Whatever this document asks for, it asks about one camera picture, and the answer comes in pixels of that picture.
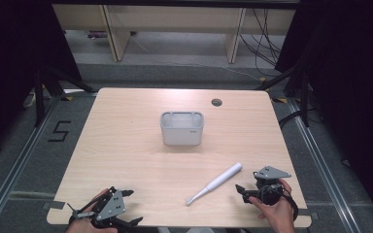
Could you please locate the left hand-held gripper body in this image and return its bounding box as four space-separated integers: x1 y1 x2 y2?
67 186 127 230

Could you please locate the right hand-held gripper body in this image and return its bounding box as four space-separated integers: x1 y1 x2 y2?
252 165 293 207

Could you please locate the white electric toothbrush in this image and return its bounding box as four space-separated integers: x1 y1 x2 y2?
185 162 243 207

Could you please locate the grey plastic container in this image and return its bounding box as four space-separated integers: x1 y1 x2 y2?
159 111 205 147

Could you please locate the person's right hand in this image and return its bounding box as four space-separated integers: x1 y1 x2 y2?
248 178 297 233

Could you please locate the person's left hand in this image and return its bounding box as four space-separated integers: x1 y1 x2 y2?
65 188 119 233

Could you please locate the black metal stand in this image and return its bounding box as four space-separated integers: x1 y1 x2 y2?
254 62 313 128
33 66 99 128

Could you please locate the black curtain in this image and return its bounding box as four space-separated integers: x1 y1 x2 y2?
0 0 83 161
274 0 373 224

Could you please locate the black wrist strap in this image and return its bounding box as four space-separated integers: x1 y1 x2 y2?
282 189 300 223

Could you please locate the grey floor rail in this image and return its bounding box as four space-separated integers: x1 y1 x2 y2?
0 96 61 233
286 96 363 233

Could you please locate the black floor cable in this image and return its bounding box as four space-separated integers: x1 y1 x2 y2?
278 108 322 128

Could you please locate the black cable bundle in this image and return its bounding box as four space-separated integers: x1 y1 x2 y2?
239 8 287 78

